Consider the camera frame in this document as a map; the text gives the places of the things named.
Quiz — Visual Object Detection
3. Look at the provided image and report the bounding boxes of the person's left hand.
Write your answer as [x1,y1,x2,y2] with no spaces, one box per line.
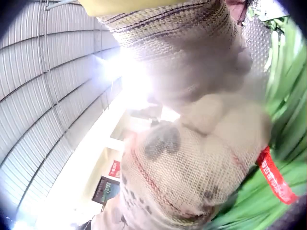
[119,95,273,230]

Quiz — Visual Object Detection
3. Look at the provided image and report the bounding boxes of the person's right hand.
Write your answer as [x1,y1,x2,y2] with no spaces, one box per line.
[96,0,254,116]

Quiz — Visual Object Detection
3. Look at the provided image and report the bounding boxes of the person's right fingers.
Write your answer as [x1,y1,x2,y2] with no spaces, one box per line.
[153,44,254,116]

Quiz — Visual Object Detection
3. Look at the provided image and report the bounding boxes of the person's left fingers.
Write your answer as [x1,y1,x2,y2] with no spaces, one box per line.
[181,95,273,154]

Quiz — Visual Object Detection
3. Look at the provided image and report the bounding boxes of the bundle of green leaf stalks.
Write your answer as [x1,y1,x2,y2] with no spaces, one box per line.
[209,18,307,230]

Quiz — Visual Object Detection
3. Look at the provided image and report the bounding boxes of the pile of green leaf stalks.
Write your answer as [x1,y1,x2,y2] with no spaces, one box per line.
[247,6,296,72]

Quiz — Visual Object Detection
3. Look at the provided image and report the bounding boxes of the red printed tape strip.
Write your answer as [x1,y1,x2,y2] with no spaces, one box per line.
[255,146,298,205]

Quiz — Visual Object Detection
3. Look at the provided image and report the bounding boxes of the red wall poster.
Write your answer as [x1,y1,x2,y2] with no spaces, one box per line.
[109,159,123,179]

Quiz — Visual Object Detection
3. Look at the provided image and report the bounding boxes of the dark framed wall picture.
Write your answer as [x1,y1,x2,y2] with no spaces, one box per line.
[92,176,120,205]

